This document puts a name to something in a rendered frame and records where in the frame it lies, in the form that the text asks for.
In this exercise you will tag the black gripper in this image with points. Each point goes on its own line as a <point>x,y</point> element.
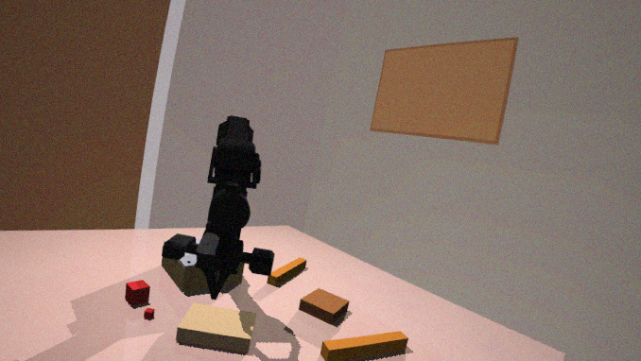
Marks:
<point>260,261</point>

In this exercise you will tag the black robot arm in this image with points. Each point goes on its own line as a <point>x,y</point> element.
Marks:
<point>237,167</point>

